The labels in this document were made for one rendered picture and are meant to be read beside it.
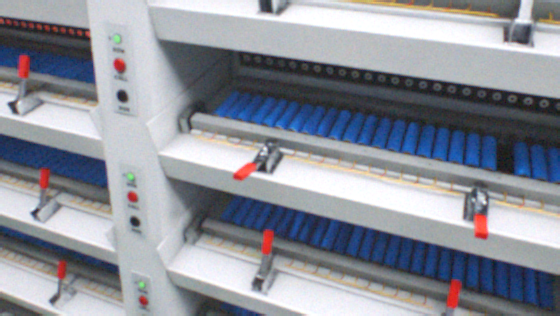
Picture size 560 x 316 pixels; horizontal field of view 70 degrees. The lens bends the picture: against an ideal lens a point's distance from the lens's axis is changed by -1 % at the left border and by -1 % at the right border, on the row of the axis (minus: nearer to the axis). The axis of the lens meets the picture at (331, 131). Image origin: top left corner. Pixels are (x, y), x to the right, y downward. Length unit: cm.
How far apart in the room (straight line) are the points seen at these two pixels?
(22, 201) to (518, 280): 87
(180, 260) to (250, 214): 13
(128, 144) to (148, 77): 11
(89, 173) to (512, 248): 75
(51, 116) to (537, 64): 69
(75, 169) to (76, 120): 22
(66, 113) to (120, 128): 15
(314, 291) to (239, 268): 13
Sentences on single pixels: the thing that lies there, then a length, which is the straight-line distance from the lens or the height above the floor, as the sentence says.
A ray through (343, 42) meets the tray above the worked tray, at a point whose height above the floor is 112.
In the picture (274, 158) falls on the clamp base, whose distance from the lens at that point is 53.
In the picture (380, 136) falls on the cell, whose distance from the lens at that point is 55.
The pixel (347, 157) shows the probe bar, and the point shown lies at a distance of 52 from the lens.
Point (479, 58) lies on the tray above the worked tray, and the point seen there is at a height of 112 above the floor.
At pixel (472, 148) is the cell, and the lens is 55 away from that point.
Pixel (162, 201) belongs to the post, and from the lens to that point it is 64.
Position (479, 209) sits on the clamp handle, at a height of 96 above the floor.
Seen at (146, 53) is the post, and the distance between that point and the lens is 57.
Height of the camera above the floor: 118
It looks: 20 degrees down
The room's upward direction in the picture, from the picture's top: 5 degrees clockwise
